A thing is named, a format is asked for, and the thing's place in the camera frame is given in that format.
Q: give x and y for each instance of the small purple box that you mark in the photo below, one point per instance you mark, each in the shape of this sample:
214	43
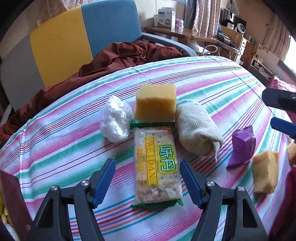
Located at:
179	23

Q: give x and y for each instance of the white plastic bag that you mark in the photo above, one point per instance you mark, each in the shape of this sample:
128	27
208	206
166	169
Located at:
194	45

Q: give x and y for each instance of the white desk fan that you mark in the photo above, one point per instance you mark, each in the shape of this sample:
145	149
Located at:
240	24

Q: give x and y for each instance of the white sock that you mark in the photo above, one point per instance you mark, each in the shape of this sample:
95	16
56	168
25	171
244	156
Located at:
198	129

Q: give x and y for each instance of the magenta cloth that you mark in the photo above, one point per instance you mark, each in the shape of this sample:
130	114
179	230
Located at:
286	197

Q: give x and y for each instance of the red patterned cushion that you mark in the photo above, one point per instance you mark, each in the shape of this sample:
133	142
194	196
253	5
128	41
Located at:
281	82

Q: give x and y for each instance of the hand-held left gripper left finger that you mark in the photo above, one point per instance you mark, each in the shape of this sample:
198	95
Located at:
104	183

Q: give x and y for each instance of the purple packet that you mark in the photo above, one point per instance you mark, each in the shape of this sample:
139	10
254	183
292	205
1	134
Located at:
242	148

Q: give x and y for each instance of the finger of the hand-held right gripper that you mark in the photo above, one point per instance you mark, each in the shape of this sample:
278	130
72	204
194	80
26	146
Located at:
283	126
278	98

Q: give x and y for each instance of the white plastic wrap ball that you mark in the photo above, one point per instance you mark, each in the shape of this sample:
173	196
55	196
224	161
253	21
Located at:
115	120

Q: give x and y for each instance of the dark red blanket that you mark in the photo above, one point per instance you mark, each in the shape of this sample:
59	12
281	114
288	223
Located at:
127	55

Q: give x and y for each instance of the white cardboard box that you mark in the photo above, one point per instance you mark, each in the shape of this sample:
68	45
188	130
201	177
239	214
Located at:
165	18

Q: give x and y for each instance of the wooden side shelf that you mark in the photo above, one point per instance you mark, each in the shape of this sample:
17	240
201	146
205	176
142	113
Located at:
230	39

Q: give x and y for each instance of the tan sponge piece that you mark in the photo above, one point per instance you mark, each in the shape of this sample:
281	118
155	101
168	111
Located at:
292	151
266	172

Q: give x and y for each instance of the grey yellow blue armchair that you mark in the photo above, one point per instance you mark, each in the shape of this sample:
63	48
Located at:
57	46

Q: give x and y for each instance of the striped bedsheet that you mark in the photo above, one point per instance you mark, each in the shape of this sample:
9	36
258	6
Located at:
69	150

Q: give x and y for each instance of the cracker packet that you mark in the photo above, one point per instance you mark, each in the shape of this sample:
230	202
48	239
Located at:
155	162

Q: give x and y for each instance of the wooden desk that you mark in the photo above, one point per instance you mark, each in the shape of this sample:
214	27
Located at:
185	34

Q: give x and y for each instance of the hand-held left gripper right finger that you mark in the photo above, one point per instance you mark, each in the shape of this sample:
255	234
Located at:
192	185

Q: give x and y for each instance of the large yellow sponge block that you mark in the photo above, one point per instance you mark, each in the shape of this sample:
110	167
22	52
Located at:
155	102

